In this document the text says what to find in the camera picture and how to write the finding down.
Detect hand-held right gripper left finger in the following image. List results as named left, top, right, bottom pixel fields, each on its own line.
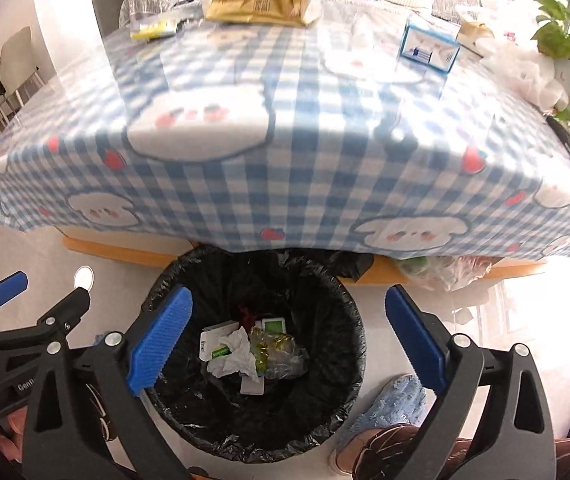
left=22, top=284, right=200, bottom=480

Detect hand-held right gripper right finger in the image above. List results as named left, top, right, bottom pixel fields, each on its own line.
left=385, top=284, right=558, bottom=480

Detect white tissue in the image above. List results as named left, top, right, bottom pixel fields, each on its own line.
left=207, top=327, right=260, bottom=378

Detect red scrap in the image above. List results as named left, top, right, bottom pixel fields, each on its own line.
left=237, top=302, right=260, bottom=328

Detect white paper slip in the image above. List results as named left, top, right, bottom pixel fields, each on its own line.
left=240, top=372, right=266, bottom=396

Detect green white carton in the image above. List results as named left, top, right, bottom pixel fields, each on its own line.
left=260, top=316, right=290, bottom=337

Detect black bag-lined trash bin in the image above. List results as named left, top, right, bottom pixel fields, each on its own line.
left=140, top=244, right=368, bottom=463

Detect clear plastic wrapper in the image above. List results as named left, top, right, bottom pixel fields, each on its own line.
left=250, top=327, right=310, bottom=378

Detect yellow foil snack wrapper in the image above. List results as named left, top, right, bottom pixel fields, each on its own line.
left=130, top=10, right=182, bottom=42

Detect blue white box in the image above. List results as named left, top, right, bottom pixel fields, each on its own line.
left=399, top=14, right=462, bottom=75

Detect blue fuzzy slipper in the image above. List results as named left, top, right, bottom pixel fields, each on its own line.
left=335, top=374, right=428, bottom=448

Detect brown patterned pants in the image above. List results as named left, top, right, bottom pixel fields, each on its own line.
left=352, top=424, right=570, bottom=480

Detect person's foot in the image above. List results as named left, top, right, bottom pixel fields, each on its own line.
left=330, top=427, right=382, bottom=474

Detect blue checked bear tablecloth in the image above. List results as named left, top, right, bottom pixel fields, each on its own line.
left=0, top=7, right=570, bottom=272

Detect white chair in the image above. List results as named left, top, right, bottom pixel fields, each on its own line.
left=0, top=25, right=46, bottom=113

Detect white plastic bags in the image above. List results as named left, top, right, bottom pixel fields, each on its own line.
left=485, top=42, right=570, bottom=111

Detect brown tissue box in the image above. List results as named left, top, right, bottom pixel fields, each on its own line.
left=457, top=7, right=496, bottom=47

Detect green potted plant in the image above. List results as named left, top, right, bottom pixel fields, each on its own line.
left=532, top=0, right=570, bottom=122

